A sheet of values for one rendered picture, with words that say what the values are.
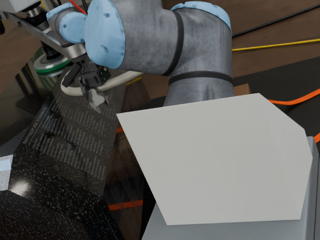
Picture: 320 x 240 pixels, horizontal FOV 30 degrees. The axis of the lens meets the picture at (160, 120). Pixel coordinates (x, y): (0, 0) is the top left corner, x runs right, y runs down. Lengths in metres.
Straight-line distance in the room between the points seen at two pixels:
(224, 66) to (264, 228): 0.37
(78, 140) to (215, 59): 1.08
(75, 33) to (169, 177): 0.64
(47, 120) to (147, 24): 1.13
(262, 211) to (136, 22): 0.49
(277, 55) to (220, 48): 2.72
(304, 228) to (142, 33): 0.54
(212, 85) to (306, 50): 2.73
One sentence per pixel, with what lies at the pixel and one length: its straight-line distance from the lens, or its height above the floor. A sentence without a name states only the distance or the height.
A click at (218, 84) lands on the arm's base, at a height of 1.14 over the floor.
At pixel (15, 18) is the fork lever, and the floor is 1.09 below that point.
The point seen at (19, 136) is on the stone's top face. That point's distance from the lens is 2.26.
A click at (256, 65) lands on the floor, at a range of 4.02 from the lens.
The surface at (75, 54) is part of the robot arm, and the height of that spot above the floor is 1.11.
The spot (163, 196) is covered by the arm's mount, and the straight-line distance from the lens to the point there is 1.40.
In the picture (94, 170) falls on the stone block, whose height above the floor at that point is 0.65.
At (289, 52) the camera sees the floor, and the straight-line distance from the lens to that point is 4.06.
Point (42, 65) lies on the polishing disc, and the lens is 2.76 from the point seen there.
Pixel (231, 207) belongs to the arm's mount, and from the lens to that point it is 1.36.
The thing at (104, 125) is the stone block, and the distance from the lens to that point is 2.46.
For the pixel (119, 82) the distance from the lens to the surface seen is 2.00.
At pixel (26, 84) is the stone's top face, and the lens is 2.72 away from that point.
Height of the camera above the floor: 1.72
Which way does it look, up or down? 27 degrees down
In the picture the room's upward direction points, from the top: 23 degrees counter-clockwise
